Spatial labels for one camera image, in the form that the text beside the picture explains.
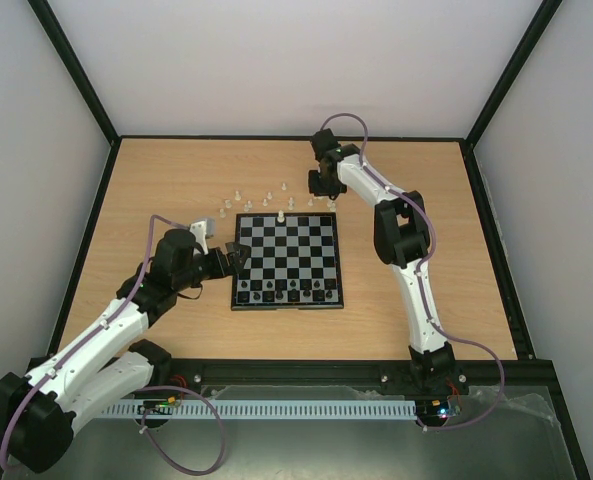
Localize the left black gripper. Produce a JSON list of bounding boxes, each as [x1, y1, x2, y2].
[[176, 242, 252, 291]]

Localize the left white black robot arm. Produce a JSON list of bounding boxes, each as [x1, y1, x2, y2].
[[0, 221, 251, 473]]

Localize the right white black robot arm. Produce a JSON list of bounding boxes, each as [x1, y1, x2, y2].
[[308, 127, 455, 392]]

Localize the black and white chessboard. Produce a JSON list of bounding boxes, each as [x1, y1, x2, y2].
[[231, 212, 344, 311]]

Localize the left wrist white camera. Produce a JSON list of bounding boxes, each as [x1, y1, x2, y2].
[[189, 217, 215, 255]]

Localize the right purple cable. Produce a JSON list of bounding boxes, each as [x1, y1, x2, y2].
[[321, 113, 506, 433]]

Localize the purple cable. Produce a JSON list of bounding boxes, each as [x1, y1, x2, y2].
[[0, 215, 226, 474], [321, 113, 506, 433]]

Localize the black aluminium frame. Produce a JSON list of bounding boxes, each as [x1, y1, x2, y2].
[[30, 1, 590, 479]]

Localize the white slotted cable duct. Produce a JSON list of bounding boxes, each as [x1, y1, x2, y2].
[[98, 400, 417, 421]]

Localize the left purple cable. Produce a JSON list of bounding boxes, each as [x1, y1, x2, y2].
[[0, 215, 226, 474]]

